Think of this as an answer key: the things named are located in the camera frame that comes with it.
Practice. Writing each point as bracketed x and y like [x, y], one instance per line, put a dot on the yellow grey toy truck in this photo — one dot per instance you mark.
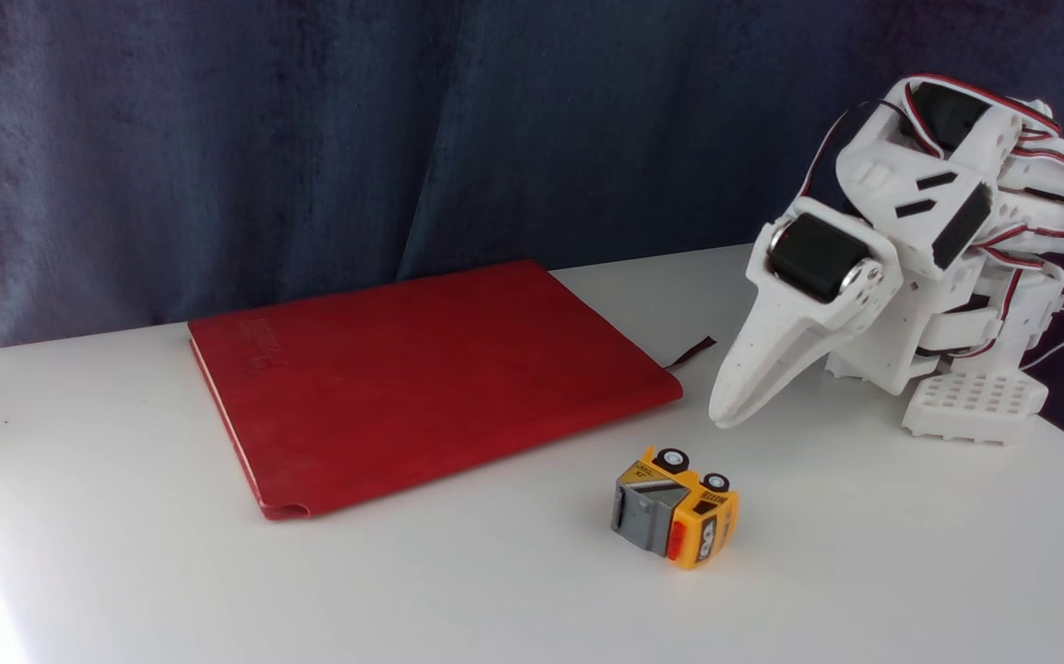
[679, 516]

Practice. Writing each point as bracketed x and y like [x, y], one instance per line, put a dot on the dark blue curtain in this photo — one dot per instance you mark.
[218, 138]

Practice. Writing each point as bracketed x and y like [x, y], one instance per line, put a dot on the dark red bookmark ribbon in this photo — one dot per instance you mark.
[691, 352]

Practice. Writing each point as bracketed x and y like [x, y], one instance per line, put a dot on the red notebook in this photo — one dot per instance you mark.
[421, 378]

